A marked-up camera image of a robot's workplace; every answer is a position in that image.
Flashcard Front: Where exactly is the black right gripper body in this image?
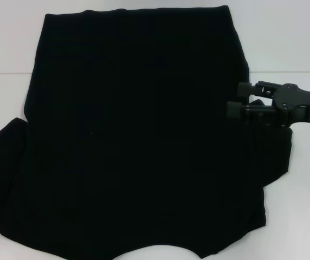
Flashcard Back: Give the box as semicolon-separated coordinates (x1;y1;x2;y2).
271;82;310;128

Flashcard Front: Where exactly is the black shirt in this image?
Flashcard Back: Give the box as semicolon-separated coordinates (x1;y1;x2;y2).
0;5;294;260

